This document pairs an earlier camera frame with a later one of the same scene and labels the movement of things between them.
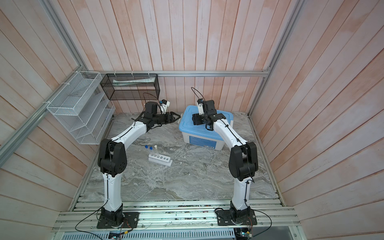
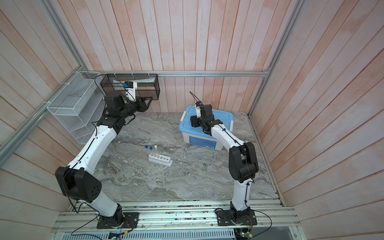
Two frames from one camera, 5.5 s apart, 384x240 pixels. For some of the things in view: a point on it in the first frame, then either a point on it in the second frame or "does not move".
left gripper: [172, 119] -> [142, 103]
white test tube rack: [159, 159] does not move
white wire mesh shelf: [82, 108] does not move
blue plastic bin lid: [186, 125] does not move
